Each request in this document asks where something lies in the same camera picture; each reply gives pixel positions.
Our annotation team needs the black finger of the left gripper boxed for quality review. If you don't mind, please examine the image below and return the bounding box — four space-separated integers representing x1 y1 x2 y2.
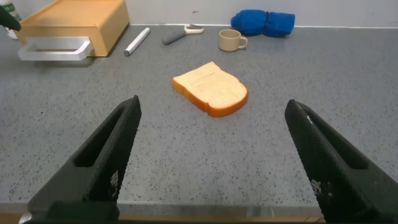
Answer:
0 4 22 32

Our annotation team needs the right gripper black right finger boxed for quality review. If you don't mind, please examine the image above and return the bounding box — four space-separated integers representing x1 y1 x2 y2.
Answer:
284 99 398 224

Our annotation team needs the rolled blue cloth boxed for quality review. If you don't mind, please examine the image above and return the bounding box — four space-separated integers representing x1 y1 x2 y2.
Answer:
230 9 296 39

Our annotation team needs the grey handled peeler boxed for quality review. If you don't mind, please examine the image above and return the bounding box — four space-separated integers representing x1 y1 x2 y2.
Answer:
161 24 205 46

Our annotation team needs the beige cup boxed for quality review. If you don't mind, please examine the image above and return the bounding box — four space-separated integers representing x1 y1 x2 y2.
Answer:
218 29 249 53

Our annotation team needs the yellow drawer with white handle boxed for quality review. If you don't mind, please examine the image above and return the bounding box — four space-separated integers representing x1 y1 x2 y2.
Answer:
17 27 108 62

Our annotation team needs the white pen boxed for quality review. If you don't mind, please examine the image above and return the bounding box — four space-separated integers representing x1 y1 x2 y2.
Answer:
124 27 151 57

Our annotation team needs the white milk bottle green label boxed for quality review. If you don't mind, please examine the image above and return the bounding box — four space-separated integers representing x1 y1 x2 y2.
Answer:
0 0 23 40

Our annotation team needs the white bread slice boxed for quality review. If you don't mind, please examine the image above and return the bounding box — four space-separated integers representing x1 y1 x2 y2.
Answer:
172 61 249 118

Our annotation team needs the wooden box with handle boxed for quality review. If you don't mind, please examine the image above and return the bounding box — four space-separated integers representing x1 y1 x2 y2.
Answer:
14 0 131 58

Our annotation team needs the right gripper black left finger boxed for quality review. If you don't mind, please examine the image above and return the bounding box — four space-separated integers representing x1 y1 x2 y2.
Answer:
27 95 142 214

